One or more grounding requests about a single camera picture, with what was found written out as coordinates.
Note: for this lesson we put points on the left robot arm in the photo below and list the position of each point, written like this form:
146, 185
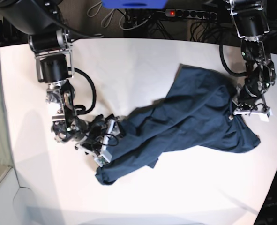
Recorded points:
252, 28

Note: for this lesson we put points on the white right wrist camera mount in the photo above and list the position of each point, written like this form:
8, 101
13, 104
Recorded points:
104, 156

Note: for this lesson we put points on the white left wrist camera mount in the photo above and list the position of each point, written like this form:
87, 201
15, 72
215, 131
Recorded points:
260, 109

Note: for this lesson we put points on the black power strip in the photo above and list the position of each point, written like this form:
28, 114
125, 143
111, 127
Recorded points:
191, 14

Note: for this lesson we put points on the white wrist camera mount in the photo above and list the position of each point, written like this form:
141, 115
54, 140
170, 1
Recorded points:
260, 109
104, 156

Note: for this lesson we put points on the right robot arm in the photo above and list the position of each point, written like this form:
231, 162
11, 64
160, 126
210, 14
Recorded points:
49, 39

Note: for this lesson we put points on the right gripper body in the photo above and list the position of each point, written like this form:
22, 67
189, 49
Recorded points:
88, 133

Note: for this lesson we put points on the blue plastic bin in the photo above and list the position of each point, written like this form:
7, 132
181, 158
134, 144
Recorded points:
134, 4

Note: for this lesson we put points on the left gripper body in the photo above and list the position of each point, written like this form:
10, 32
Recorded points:
248, 104

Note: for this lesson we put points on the dark blue t-shirt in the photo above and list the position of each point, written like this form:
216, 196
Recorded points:
197, 111

